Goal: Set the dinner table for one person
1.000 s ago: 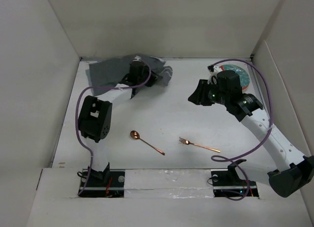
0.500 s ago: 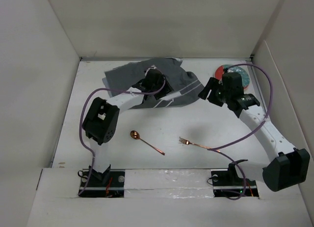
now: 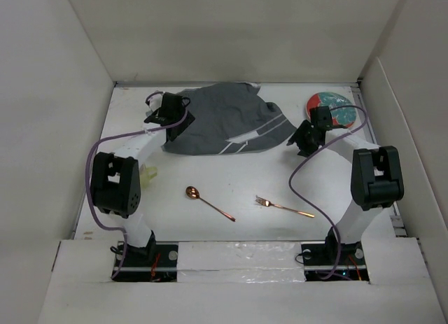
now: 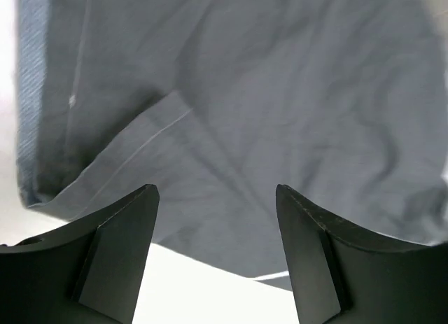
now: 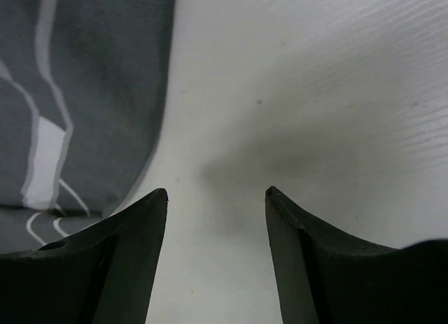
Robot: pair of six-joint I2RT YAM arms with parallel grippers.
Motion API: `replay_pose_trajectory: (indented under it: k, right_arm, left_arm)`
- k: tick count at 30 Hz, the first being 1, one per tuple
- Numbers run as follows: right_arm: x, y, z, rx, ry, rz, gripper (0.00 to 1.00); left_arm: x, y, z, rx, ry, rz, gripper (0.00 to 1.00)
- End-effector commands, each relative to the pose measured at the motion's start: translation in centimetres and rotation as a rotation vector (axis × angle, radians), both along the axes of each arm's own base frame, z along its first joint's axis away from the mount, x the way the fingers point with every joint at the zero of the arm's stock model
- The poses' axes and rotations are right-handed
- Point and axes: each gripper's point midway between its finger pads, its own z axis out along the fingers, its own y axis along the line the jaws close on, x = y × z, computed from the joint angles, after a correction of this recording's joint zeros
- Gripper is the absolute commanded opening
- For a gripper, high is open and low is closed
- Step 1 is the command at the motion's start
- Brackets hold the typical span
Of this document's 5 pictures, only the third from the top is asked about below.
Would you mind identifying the teal and red plate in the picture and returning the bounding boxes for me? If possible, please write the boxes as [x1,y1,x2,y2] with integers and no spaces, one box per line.
[305,92,357,128]

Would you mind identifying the pale yellow mug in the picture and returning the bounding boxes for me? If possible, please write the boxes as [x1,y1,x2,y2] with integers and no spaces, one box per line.
[139,164,158,189]

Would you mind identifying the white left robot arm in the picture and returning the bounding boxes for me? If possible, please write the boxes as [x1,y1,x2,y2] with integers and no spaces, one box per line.
[85,92,195,266]

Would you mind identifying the copper spoon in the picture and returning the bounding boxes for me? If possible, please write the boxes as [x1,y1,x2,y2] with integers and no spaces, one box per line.
[185,186,236,222]

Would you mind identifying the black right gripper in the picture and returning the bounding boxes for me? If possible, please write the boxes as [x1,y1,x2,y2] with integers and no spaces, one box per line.
[286,119,319,158]

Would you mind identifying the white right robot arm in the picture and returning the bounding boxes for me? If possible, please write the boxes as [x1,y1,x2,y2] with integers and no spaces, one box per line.
[288,106,405,264]

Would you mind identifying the grey cloth placemat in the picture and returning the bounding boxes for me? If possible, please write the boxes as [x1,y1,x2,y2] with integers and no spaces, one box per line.
[163,82,296,155]

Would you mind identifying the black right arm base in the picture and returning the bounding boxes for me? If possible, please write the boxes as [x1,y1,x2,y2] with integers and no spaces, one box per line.
[295,241,370,282]

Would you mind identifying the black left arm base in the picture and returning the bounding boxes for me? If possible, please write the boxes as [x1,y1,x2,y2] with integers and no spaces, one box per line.
[112,242,179,283]

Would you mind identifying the copper fork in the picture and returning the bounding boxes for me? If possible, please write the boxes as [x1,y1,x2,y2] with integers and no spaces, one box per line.
[255,195,315,218]

